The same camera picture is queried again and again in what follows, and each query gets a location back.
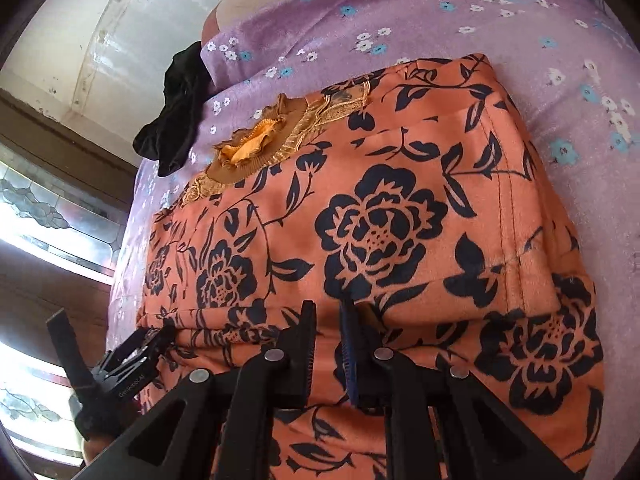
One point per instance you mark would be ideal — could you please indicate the beige mattress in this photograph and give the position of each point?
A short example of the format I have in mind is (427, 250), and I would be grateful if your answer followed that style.
(227, 10)

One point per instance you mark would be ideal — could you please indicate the purple floral bed sheet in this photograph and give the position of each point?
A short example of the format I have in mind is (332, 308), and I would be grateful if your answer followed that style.
(450, 25)

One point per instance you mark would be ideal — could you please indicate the black cloth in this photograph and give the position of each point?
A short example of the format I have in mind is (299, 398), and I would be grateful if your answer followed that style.
(175, 110)

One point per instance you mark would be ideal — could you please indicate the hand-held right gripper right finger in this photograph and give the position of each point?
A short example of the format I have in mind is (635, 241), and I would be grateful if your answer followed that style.
(350, 355)

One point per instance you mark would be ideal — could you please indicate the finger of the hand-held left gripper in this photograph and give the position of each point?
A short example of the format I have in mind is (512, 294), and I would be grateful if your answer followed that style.
(137, 350)
(70, 350)

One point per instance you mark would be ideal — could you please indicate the orange black floral garment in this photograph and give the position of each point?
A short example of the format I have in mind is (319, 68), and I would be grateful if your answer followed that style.
(380, 220)

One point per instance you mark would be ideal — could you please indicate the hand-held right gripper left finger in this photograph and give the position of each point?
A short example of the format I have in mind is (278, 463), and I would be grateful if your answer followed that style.
(306, 360)

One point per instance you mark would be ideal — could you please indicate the stained glass window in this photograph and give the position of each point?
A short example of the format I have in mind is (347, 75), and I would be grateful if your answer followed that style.
(45, 210)

